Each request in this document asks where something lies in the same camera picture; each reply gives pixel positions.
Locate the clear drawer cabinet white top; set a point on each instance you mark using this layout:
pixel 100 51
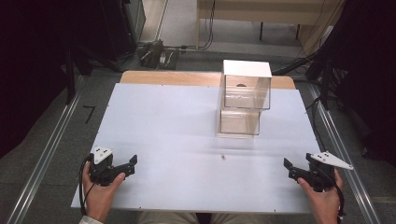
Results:
pixel 246 84

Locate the person's right hand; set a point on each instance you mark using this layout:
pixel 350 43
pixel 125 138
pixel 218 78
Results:
pixel 323 202

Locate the black curtain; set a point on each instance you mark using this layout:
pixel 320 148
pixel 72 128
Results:
pixel 367 77
pixel 31 68

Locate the light wooden desk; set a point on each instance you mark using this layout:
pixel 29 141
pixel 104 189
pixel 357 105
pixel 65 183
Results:
pixel 264 12

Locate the clear plastic drawer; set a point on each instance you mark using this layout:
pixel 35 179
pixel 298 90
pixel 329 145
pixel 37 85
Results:
pixel 239 123

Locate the power strip with plugs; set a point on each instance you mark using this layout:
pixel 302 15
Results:
pixel 157 56

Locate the black cabinet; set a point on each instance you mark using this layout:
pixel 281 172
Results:
pixel 124 28

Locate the person's left hand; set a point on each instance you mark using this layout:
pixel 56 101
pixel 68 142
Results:
pixel 99 196

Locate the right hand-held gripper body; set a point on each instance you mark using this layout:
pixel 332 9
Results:
pixel 323 172

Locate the black metal stand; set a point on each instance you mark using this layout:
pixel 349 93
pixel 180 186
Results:
pixel 70 71
pixel 325 81

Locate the metal floor rail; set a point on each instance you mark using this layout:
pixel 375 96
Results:
pixel 43 155
pixel 342 149

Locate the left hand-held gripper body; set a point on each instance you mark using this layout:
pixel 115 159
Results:
pixel 102 169

